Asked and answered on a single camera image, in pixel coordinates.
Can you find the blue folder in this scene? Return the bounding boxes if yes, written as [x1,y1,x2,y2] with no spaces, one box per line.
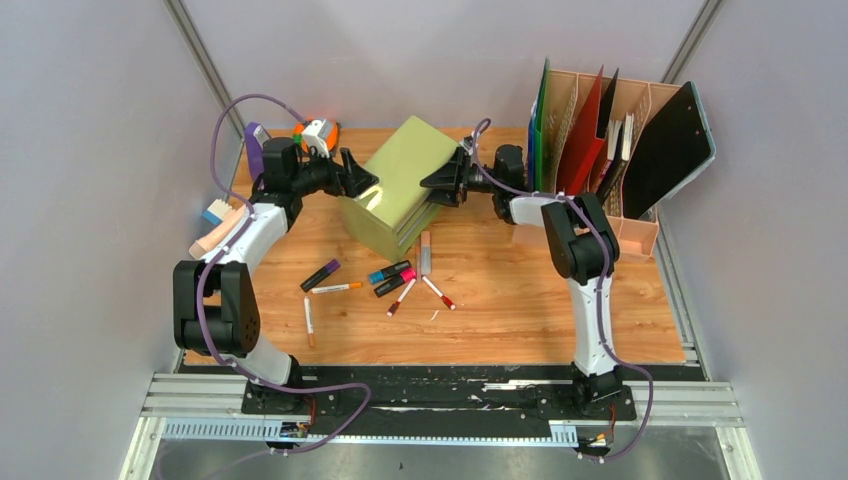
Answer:
[526,98,539,191]

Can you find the orange tape dispenser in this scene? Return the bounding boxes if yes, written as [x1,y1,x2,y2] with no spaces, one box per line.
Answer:
[293,118,340,155]

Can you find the green drawer cabinet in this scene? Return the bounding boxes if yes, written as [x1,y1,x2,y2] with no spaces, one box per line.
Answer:
[341,116,460,262]

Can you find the orange tipped pen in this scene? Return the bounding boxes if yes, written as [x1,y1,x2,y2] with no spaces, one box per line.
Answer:
[309,282,363,295]
[303,296,316,348]

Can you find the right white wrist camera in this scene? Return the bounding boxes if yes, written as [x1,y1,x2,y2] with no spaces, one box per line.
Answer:
[460,135,477,156]

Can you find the pink highlighter marker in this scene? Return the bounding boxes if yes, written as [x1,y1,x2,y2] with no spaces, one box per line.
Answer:
[374,268,417,298]

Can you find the green folder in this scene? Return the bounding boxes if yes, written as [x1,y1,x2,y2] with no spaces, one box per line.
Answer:
[533,57,550,191]

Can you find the purple capped black marker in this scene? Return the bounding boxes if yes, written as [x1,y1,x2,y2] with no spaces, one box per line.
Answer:
[300,259,341,292]

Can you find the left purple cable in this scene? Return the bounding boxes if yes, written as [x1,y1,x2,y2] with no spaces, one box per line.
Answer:
[195,93,372,458]

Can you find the red white pen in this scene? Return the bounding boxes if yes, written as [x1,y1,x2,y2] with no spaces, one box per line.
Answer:
[421,275,456,310]
[387,278,417,317]

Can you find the purple phone stand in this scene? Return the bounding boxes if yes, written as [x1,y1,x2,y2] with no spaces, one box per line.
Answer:
[244,122,272,181]

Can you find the clipboard with white papers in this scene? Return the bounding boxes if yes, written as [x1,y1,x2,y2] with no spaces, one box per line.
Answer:
[660,81,716,200]

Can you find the black Moon and Sixpence book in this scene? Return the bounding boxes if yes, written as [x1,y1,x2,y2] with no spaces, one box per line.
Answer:
[596,113,635,203]

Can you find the peach file organizer rack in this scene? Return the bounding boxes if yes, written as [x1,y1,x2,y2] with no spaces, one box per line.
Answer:
[536,69,680,263]

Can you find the purple cable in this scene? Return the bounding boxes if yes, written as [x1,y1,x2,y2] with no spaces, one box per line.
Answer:
[195,93,372,458]
[471,118,656,463]

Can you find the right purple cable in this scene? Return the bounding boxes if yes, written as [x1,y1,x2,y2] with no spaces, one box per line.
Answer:
[471,118,656,463]

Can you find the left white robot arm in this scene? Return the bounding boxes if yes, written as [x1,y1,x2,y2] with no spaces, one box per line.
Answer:
[172,137,379,413]

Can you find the aluminium frame rail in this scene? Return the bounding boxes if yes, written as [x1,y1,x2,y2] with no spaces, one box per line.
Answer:
[119,373,762,479]

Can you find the purple Roald Dahl book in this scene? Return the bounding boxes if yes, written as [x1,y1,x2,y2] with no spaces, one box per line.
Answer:
[588,120,623,192]

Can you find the blue capped black marker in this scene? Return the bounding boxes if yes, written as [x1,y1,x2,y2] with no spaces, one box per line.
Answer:
[368,260,411,285]

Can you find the black mounting base plate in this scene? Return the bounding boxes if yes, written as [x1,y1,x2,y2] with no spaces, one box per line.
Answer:
[241,364,637,439]

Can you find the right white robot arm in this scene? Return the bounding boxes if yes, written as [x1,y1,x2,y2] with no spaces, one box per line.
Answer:
[420,144,622,418]

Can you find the black notebook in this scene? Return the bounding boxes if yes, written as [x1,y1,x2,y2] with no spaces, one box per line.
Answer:
[621,81,716,219]

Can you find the red folder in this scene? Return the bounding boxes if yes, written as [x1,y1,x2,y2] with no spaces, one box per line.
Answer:
[555,67,619,195]

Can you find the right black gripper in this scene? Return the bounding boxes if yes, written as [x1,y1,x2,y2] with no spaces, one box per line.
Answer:
[422,147,503,206]

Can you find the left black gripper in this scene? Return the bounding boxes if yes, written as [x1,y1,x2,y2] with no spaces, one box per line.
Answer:
[292,146,380,201]

